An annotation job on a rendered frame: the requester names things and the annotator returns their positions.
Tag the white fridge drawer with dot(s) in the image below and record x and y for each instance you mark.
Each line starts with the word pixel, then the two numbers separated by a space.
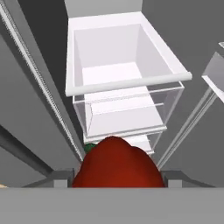
pixel 116 46

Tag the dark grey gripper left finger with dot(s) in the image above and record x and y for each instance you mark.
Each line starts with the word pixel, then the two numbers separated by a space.
pixel 61 176

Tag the grey fridge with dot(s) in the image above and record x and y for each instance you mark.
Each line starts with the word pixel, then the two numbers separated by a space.
pixel 52 35

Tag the clear fridge drawer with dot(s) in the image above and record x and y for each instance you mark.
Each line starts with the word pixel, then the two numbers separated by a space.
pixel 125 116

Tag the red bell pepper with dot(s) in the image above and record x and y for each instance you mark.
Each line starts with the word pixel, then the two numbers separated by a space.
pixel 118 166

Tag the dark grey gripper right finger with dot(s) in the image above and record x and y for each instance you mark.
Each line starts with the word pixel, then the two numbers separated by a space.
pixel 173 176

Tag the clear fridge door bin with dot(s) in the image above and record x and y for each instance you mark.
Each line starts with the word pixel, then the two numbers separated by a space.
pixel 215 73

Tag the grey fridge door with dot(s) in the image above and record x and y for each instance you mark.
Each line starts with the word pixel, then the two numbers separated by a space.
pixel 189 137
pixel 20 102

